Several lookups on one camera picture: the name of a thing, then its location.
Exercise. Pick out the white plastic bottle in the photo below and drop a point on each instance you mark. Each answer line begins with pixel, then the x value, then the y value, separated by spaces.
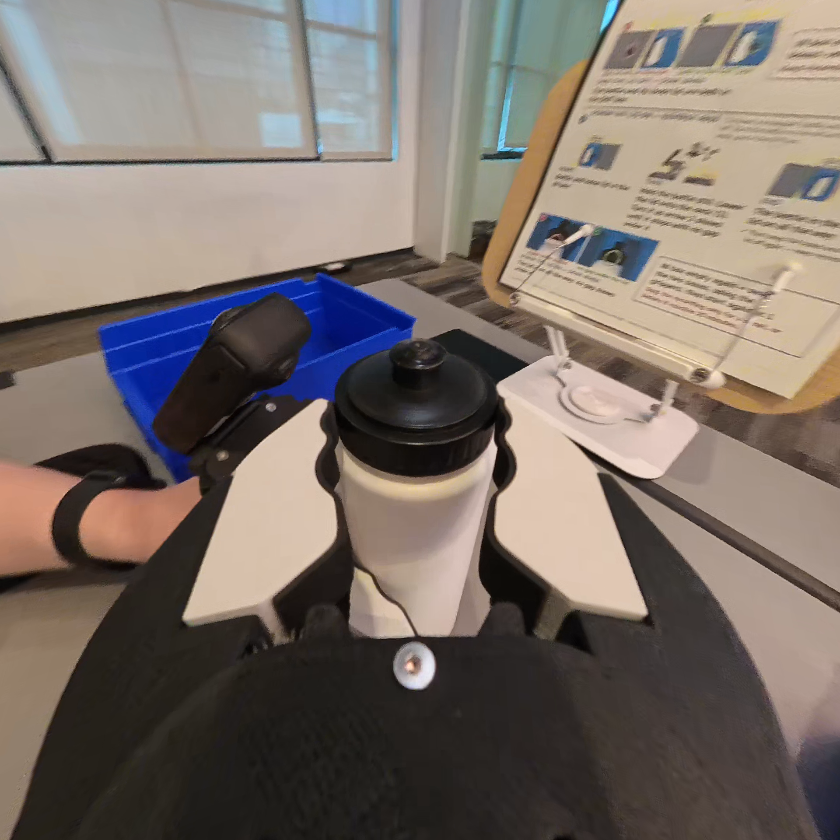
pixel 413 538

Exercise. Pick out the black rectangular table pad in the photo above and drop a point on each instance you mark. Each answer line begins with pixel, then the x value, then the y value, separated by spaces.
pixel 479 358

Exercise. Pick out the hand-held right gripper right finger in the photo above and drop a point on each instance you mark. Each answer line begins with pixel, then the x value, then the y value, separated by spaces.
pixel 564 531

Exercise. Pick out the black mesh wrist rest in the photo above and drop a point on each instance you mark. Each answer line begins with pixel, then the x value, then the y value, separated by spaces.
pixel 124 459

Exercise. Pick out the instruction board on white stand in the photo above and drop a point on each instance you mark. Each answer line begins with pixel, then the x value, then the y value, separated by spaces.
pixel 525 216

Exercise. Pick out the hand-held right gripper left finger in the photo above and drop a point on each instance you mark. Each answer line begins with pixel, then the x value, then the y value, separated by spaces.
pixel 262 531

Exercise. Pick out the black wrist band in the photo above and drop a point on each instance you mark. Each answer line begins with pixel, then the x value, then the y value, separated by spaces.
pixel 65 525

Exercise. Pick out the person's left hand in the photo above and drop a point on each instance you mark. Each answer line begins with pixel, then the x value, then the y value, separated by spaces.
pixel 131 525

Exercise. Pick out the printed instruction sheet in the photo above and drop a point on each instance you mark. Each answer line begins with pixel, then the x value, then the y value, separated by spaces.
pixel 689 164

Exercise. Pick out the black bottle lid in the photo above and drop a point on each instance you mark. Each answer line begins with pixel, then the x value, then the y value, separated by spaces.
pixel 417 413

